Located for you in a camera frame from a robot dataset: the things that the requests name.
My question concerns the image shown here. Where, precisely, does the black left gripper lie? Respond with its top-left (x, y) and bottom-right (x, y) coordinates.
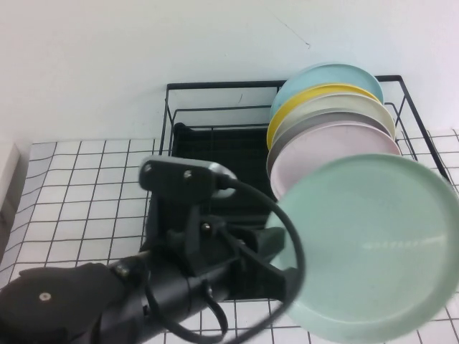
top-left (168, 207), bottom-right (300, 302)

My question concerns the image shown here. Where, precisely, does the green plate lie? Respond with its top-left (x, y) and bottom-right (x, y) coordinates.
top-left (264, 153), bottom-right (459, 342)

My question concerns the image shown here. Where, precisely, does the pink plate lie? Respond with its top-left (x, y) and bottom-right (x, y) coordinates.
top-left (269, 120), bottom-right (402, 202)

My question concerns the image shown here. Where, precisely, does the grey plate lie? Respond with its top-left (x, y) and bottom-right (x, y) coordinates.
top-left (265, 110), bottom-right (395, 169)

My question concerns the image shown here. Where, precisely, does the yellow plate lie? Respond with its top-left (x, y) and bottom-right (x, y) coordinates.
top-left (266, 83), bottom-right (381, 152)

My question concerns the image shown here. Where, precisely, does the cream plate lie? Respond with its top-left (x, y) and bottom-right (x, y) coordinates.
top-left (275, 93), bottom-right (397, 141)

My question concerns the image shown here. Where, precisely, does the light blue plate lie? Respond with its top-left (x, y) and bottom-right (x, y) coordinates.
top-left (270, 63), bottom-right (386, 119)

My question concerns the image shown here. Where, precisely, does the black plastic drip tray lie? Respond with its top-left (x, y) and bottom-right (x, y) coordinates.
top-left (157, 121), bottom-right (288, 302)

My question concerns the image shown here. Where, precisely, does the white black-grid tablecloth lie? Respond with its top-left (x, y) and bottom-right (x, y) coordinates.
top-left (0, 130), bottom-right (459, 344)

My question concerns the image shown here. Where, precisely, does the white block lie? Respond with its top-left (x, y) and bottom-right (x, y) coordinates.
top-left (0, 141), bottom-right (32, 259)

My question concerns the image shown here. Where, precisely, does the black camera cable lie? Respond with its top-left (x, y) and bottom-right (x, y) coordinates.
top-left (145, 178), bottom-right (307, 344)

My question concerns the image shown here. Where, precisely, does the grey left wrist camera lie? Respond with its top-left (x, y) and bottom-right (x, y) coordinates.
top-left (138, 156), bottom-right (238, 230)

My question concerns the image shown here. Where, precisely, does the black wire dish rack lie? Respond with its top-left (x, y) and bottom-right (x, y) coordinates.
top-left (159, 74), bottom-right (452, 187)

